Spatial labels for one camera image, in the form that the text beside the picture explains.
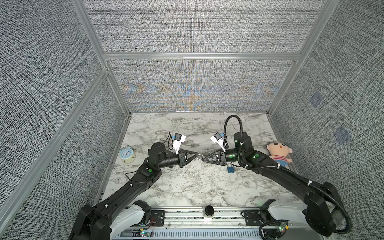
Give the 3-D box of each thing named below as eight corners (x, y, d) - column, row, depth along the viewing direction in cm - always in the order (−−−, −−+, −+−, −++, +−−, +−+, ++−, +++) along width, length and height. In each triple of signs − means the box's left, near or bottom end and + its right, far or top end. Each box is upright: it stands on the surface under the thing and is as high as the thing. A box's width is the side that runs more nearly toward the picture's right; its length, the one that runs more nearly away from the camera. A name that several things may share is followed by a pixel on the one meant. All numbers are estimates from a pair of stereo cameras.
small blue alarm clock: (124, 165, 93) (121, 162, 90) (121, 153, 99) (118, 150, 95) (136, 160, 96) (134, 156, 92) (132, 148, 101) (130, 145, 97)
